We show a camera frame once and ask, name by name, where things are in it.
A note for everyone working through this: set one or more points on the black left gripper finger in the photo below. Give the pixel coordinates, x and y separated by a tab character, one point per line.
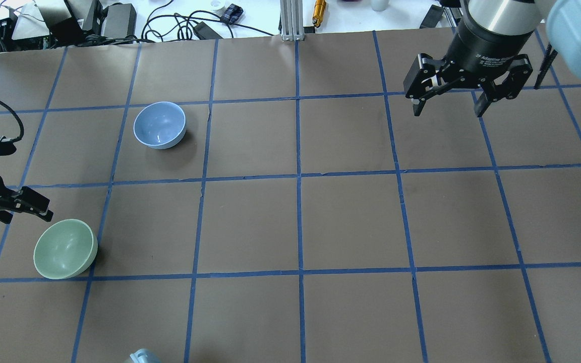
5	217
29	201

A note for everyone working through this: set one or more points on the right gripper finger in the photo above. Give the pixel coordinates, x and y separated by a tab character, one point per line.
429	77
518	73

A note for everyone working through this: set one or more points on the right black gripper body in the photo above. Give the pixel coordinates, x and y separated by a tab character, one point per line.
477	48

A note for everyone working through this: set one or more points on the green bowl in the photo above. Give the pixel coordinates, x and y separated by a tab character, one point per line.
65	250

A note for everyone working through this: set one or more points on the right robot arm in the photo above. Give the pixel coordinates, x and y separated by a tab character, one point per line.
517	17

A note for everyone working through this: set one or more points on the blue bowl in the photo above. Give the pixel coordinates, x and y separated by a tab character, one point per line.
160	126

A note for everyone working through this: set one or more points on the black power brick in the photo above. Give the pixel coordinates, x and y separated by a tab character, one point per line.
120	21

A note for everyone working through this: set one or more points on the black power adapter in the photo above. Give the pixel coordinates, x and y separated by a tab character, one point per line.
204	32

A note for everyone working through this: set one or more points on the aluminium frame post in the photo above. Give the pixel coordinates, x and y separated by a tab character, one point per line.
292	20

